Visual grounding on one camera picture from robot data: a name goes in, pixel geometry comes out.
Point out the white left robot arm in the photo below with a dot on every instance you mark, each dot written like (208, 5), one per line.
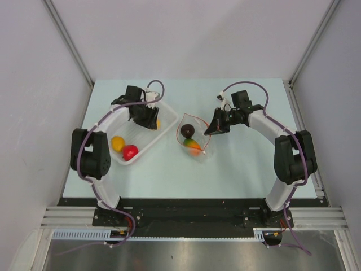
(90, 153)

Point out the orange toy fruit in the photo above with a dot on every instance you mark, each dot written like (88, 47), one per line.
(158, 123)

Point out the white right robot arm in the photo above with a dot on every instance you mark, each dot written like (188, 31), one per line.
(294, 156)

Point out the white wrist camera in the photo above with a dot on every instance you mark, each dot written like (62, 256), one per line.
(150, 98)
(225, 104)

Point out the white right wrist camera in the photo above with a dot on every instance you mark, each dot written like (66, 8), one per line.
(225, 104)

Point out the red toy apple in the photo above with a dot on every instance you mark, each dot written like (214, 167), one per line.
(129, 151)

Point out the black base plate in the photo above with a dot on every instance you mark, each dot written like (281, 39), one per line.
(198, 231)

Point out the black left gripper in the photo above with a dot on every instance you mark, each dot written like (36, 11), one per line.
(150, 122)

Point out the clear zip top bag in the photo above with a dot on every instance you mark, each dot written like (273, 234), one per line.
(205, 141)

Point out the yellow toy lemon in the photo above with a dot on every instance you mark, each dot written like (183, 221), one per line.
(117, 144)

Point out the white cable duct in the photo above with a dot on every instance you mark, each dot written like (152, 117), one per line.
(81, 234)

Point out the green orange toy mango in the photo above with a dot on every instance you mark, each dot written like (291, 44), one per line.
(191, 143)

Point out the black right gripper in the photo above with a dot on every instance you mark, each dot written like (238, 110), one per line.
(217, 126)

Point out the white plastic basket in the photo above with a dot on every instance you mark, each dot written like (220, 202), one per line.
(139, 136)

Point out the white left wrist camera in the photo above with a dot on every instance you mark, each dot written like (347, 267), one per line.
(150, 98)

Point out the dark purple toy mangosteen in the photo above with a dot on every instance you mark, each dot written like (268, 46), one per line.
(187, 130)

